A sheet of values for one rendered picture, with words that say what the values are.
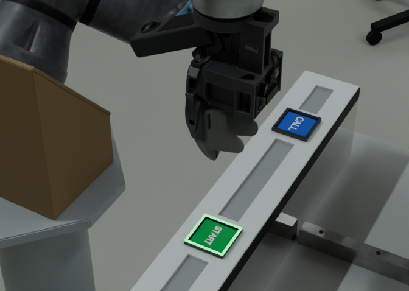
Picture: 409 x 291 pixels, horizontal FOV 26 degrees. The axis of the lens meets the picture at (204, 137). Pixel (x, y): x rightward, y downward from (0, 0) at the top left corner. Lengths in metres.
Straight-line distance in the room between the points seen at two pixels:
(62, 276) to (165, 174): 1.17
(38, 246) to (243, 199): 0.42
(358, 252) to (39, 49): 0.54
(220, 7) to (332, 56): 2.34
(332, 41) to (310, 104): 1.93
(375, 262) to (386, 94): 1.79
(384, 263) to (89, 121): 0.48
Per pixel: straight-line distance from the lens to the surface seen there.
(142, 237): 2.48
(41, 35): 1.30
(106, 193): 1.41
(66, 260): 1.52
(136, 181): 2.65
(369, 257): 1.29
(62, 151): 1.33
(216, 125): 0.98
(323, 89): 1.40
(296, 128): 1.30
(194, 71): 0.94
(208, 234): 1.14
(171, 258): 1.11
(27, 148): 1.31
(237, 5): 0.87
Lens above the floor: 1.77
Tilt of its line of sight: 39 degrees down
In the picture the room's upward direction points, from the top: straight up
